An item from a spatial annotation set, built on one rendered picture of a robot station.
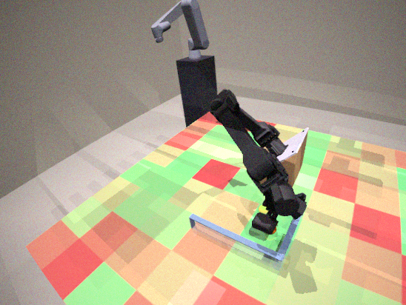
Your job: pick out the low clear corner walls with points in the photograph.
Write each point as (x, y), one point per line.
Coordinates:
(239, 247)

